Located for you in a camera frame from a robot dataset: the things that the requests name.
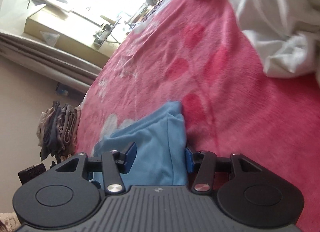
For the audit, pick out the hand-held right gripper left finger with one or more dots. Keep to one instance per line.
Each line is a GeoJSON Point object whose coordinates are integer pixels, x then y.
{"type": "Point", "coordinates": [131, 155]}

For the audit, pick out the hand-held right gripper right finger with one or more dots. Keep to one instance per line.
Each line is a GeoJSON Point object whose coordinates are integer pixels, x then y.
{"type": "Point", "coordinates": [188, 160]}

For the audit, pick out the light blue shirt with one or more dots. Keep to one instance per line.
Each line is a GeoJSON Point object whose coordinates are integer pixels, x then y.
{"type": "Point", "coordinates": [157, 144]}

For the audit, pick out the stack of folded clothes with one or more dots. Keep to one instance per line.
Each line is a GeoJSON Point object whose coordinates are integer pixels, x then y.
{"type": "Point", "coordinates": [58, 129]}

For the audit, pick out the pink floral blanket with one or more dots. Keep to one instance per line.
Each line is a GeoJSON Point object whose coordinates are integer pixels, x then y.
{"type": "Point", "coordinates": [225, 112]}

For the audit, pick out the blue box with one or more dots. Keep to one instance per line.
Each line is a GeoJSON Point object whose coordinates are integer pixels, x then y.
{"type": "Point", "coordinates": [61, 89]}

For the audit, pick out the grey curtain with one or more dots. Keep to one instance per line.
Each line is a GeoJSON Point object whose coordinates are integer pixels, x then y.
{"type": "Point", "coordinates": [50, 57]}

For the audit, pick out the folding table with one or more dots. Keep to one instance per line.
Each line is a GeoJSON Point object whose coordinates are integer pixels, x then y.
{"type": "Point", "coordinates": [110, 29]}

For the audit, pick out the white crumpled garment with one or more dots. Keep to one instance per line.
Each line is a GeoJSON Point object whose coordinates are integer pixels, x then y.
{"type": "Point", "coordinates": [275, 17]}

